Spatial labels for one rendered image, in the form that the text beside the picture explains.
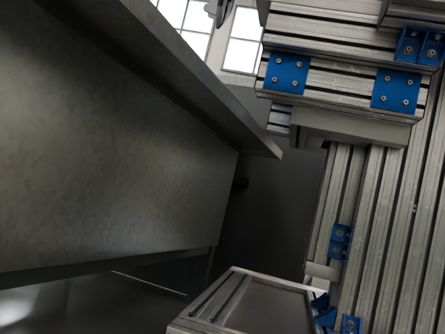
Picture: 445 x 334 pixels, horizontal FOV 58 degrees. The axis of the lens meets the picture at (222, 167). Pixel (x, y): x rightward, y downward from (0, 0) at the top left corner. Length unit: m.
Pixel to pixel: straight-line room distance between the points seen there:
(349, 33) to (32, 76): 0.61
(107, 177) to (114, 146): 0.06
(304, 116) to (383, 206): 0.29
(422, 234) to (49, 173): 0.81
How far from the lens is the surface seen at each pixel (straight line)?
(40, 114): 0.63
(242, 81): 1.97
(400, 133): 1.01
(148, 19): 0.53
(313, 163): 1.82
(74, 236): 0.75
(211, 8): 1.17
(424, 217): 1.06
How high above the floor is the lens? 0.47
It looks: 4 degrees up
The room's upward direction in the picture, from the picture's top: 13 degrees clockwise
